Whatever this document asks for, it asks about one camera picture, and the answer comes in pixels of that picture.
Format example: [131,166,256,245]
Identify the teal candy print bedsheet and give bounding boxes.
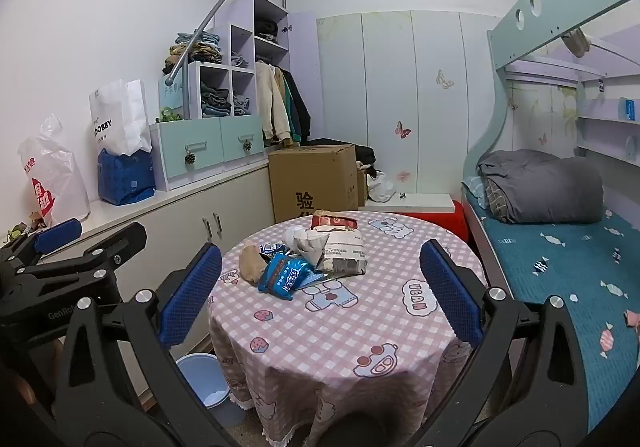
[470,207,640,433]

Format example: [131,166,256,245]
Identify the white low cabinet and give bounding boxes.
[45,161,276,408]

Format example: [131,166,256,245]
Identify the teal bunk bed frame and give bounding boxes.
[462,0,640,433]

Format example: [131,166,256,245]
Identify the black folded clothes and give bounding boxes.
[255,17,279,44]

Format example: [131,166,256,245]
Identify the dark green hanging jacket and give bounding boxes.
[280,69,312,145]

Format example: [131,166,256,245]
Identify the lilac bed shelf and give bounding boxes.
[575,77,640,168]

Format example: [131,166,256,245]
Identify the white paper shopping bag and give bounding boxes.
[89,78,153,156]

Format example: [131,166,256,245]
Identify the grey metal handrail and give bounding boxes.
[167,0,291,120]

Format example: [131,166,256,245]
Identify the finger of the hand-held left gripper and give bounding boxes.
[0,218,83,278]
[20,222,148,290]

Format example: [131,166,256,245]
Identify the blue plastic waste bin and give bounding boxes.
[176,353,247,433]

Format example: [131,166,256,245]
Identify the pink checked cartoon tablecloth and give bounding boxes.
[207,211,488,447]

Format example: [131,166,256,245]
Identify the white plastic bag red print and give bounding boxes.
[17,114,92,228]

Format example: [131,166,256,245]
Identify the teal drawer chest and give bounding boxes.
[149,113,266,192]

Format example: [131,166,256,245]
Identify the pile of folded clothes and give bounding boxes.
[167,29,223,65]

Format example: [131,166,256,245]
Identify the white wardrobe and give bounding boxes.
[317,9,503,198]

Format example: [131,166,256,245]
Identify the plaid pillow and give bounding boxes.
[461,176,493,208]

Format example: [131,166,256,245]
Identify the blue snack wrapper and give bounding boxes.
[257,254,315,302]

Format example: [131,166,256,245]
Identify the red brown snack packet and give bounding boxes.
[311,211,361,233]

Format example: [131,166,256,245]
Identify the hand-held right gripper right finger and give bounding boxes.
[415,239,601,447]

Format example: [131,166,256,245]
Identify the large cardboard box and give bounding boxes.
[268,144,360,224]

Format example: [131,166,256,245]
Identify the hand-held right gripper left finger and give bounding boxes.
[52,243,236,447]

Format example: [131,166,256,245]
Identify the cream hanging jacket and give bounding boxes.
[256,62,293,145]

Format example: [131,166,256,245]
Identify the blue woven bag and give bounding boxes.
[97,148,157,206]

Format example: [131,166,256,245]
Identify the grey folded duvet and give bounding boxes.
[476,149,604,224]

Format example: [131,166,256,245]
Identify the white low board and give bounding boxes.
[360,192,453,214]

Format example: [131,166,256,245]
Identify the folded jeans stack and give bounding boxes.
[201,83,231,118]

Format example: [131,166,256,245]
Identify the printed paper bag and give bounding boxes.
[292,228,369,278]

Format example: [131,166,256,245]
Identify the white stepped cube shelf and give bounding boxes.
[182,0,291,120]

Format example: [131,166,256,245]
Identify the small white plastic bag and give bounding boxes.
[367,170,397,204]

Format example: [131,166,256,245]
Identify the lilac cupboard door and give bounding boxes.
[289,11,323,142]

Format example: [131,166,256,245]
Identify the crumpled brown paper lump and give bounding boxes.
[238,244,268,284]

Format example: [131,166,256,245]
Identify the red storage box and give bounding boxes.
[395,201,468,242]

